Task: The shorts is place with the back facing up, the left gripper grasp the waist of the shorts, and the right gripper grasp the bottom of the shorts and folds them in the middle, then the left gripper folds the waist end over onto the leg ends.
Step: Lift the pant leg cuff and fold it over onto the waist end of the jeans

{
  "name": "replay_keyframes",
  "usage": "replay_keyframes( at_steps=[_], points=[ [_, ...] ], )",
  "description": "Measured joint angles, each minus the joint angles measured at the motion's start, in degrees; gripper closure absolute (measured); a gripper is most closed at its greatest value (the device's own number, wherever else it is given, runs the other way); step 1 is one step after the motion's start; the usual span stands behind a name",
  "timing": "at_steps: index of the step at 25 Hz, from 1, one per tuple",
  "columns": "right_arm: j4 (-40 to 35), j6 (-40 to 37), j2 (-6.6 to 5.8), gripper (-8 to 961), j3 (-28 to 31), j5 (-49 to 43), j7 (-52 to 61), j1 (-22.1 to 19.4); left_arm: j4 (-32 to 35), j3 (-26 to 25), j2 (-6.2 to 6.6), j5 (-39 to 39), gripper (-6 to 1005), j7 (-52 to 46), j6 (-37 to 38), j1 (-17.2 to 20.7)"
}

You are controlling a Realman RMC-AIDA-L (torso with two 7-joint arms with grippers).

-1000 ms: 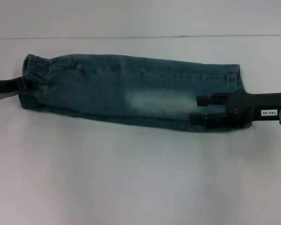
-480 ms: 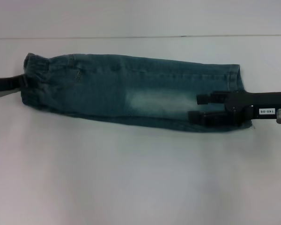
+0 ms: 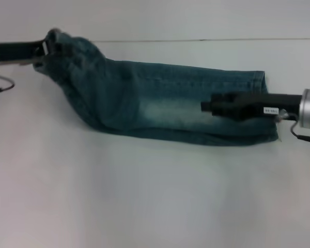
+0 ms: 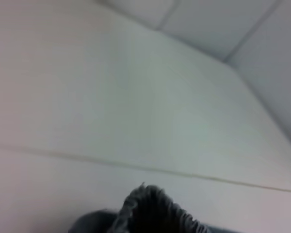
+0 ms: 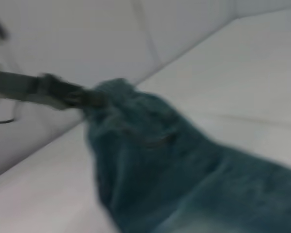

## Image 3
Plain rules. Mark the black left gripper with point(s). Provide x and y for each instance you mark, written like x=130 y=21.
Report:
x=18 y=50

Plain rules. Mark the blue denim shorts with embroidery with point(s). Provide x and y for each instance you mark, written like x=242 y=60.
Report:
x=144 y=103

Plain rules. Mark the white label sticker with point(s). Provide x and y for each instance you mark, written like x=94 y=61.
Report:
x=268 y=110

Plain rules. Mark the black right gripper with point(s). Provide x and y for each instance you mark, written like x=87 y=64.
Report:
x=268 y=103

